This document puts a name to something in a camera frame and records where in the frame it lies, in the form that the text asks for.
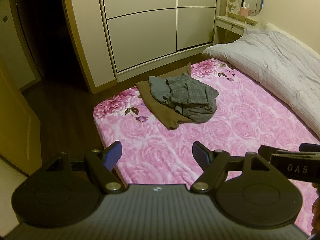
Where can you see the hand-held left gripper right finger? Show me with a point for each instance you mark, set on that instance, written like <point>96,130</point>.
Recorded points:
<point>200,155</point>

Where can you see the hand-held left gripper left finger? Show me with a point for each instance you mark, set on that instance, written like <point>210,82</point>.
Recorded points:
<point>112,156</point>

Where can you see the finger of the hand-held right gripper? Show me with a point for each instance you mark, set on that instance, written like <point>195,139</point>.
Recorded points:
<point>266,152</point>
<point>311,147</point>

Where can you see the grey plaid garment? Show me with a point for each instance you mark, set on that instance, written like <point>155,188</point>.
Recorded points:
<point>192,97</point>

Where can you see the pink floral blanket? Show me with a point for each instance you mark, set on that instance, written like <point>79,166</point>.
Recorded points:
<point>250,130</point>

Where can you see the brown garment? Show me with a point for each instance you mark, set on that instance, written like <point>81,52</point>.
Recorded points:
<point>160,112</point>

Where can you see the blue-grey garment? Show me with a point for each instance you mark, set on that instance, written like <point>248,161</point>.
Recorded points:
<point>158,90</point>

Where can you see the white duvet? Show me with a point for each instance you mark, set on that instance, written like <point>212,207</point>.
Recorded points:
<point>270,62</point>

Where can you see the yellow wooden door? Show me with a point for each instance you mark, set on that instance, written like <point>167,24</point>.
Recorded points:
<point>17,130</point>

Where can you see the cream sliding-door wardrobe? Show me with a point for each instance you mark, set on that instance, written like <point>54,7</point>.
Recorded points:
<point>140,30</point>

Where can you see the cream dressing table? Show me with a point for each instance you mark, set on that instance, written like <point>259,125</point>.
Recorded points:
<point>230,25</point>

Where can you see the pink container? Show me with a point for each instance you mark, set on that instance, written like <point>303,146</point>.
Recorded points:
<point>245,11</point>

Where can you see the white spray bottle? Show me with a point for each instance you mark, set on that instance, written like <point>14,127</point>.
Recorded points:
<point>244,5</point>

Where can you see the small tiered shelf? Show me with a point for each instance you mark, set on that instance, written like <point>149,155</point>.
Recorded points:
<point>232,2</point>

